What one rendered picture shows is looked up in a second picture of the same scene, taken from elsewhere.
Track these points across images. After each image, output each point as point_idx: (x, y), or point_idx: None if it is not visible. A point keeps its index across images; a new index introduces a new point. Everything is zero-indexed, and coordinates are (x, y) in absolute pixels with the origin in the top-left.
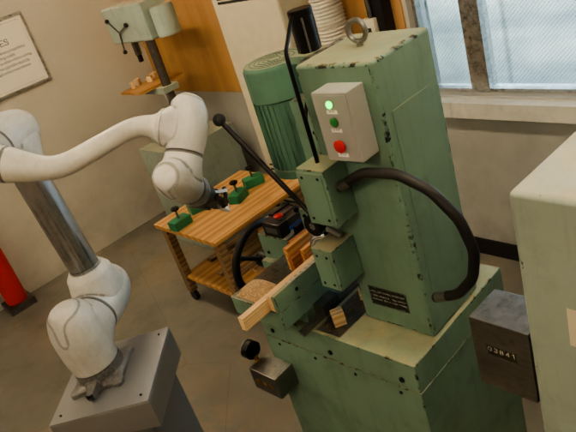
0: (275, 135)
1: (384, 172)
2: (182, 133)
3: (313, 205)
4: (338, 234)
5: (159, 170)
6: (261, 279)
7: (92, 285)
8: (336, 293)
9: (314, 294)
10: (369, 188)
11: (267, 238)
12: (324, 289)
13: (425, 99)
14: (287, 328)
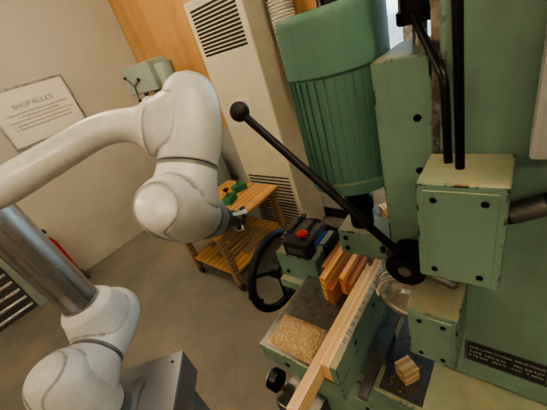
0: (331, 131)
1: None
2: (182, 131)
3: (443, 249)
4: (452, 284)
5: (145, 196)
6: (292, 313)
7: (88, 324)
8: (393, 333)
9: (368, 338)
10: None
11: (289, 258)
12: (375, 326)
13: None
14: (347, 398)
